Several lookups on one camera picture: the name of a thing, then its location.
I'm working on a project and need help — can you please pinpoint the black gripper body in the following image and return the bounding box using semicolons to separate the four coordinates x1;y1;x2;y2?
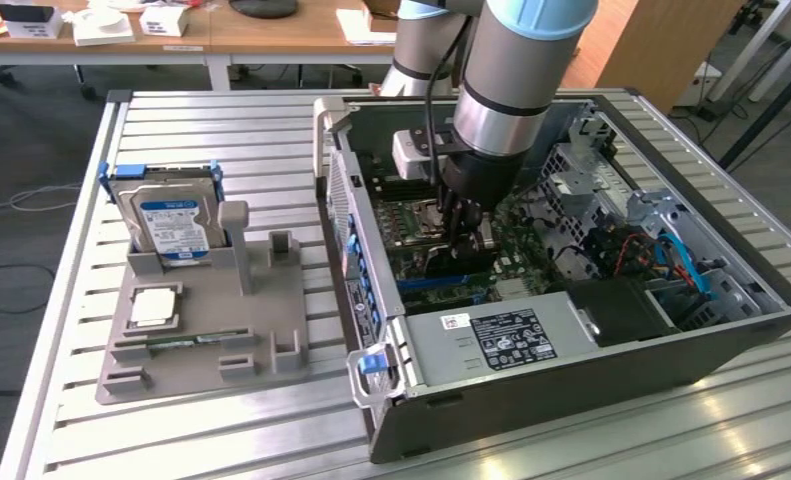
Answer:
437;149;523;207

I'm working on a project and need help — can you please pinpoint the black Nvidia graphics card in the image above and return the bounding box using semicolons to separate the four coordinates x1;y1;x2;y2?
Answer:
424;239;500;281

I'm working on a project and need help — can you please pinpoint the metal CPU socket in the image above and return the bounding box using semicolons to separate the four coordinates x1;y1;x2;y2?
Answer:
411;199;453;239

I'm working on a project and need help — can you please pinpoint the green Dell motherboard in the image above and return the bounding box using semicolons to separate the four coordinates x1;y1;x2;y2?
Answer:
365;164;570;317

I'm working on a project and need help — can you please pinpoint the perforated metal drive cage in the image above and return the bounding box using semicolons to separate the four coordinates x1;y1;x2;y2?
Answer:
540;112;640;241

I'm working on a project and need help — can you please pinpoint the silver finned heatsink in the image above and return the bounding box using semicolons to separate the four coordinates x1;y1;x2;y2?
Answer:
498;279;536;301

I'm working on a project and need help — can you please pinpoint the blue expansion slot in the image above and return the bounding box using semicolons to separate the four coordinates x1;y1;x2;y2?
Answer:
397;274;475;296

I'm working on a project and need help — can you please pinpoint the grey power supply unit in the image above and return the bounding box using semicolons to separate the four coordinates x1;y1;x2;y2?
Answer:
401;292;600;387

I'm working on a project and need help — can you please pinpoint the black fan shroud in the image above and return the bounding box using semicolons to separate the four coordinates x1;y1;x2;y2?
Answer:
566;277;678;349

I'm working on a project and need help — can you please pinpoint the blue plastic case latch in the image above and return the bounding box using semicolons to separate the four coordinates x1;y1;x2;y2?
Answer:
353;352;387;377

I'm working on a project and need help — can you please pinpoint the grey plastic parts rack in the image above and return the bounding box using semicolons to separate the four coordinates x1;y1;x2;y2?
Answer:
93;199;313;406

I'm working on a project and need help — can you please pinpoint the white paper stack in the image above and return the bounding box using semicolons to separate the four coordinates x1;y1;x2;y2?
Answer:
336;7;397;47

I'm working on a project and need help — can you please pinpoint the open black PC case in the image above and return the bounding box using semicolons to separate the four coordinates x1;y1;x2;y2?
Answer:
311;92;791;464

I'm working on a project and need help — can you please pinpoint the white floor device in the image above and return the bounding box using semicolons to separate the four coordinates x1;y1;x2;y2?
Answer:
674;62;723;109

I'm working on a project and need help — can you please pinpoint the wooden cabinet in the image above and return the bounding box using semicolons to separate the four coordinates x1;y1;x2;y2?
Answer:
560;0;747;115

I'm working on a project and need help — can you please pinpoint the metal disk bay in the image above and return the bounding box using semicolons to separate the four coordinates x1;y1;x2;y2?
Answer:
647;267;767;332

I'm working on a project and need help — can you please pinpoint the wooden desk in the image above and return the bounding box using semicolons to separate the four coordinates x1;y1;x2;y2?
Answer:
0;0;213;94
207;0;580;92

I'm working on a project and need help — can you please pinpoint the hard disk in blue caddy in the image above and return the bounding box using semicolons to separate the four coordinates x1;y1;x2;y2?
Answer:
97;159;231;262

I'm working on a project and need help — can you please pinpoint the black slanted pole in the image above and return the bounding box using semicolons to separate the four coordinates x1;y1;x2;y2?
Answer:
718;29;791;171

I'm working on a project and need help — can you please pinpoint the black round stand base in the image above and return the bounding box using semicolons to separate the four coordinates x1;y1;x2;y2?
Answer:
227;0;300;20

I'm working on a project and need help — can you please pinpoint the green RAM stick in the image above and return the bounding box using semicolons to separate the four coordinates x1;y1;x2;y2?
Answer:
145;329;227;346

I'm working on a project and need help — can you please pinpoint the silver CPU chip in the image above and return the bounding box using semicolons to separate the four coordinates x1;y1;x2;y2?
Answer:
131;288;176;329

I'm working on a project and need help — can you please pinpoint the small white printed box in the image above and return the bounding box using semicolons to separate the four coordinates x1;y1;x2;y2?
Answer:
139;7;191;37

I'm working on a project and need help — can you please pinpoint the white round-topped box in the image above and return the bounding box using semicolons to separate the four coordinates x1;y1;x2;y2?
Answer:
71;7;135;47

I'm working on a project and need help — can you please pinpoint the white box black lid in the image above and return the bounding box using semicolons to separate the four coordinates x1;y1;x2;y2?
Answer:
0;2;63;39

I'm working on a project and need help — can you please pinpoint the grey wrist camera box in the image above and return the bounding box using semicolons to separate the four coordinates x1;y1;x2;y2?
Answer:
392;128;463;180

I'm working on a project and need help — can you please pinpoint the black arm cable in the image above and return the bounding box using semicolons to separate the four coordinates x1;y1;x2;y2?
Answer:
424;0;484;187

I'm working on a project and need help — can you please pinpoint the red orange wire bundle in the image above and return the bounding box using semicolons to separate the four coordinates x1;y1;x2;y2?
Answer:
618;234;694;287

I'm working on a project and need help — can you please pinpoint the blue data wire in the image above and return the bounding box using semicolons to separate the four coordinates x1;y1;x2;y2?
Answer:
658;232;720;301

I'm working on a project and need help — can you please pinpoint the white table frame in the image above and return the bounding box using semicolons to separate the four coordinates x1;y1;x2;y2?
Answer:
707;0;791;142

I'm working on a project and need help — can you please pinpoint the white floor cable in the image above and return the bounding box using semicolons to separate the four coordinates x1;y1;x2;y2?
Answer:
0;182;83;211

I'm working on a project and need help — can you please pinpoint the black floor cable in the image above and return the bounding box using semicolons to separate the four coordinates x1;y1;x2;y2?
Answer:
0;264;53;281

